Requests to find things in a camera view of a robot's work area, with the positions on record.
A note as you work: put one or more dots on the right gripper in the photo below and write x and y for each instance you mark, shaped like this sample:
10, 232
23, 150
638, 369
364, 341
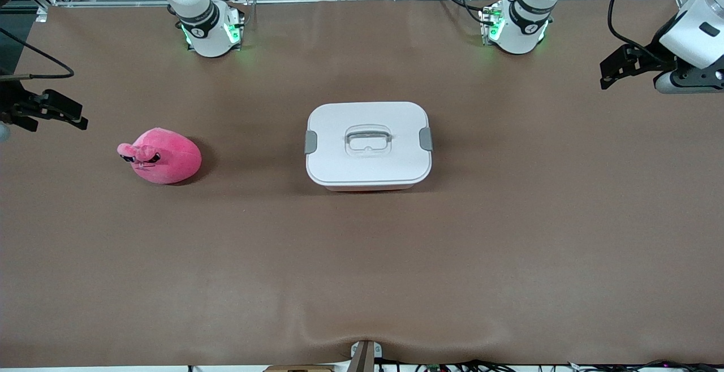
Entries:
12, 104

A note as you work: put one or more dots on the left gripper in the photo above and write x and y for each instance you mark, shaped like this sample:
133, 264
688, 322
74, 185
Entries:
649, 62

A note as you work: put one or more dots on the pink plush toy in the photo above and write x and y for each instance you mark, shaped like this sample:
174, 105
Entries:
175, 157

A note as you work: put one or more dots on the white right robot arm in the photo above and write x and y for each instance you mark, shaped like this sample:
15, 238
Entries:
198, 27

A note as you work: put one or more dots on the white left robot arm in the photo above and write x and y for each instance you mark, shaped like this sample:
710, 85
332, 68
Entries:
523, 27

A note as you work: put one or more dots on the white plastic storage box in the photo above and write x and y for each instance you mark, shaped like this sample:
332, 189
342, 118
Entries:
367, 189

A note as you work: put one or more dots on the brown table mat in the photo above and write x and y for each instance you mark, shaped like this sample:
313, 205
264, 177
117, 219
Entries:
362, 276

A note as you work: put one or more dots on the metal table clamp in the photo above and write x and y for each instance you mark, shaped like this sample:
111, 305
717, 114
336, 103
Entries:
365, 358

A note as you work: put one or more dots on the metal arm base bracket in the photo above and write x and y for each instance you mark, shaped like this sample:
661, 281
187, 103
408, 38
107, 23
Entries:
240, 18
487, 24

